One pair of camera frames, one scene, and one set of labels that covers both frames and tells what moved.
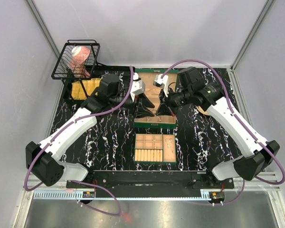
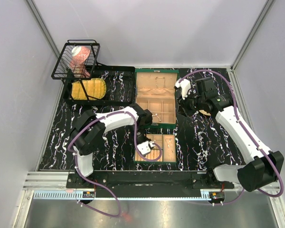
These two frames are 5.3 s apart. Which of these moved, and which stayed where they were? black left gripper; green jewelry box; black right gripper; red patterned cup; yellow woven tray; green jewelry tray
Moved: black right gripper; black left gripper
Stayed: red patterned cup; green jewelry tray; yellow woven tray; green jewelry box
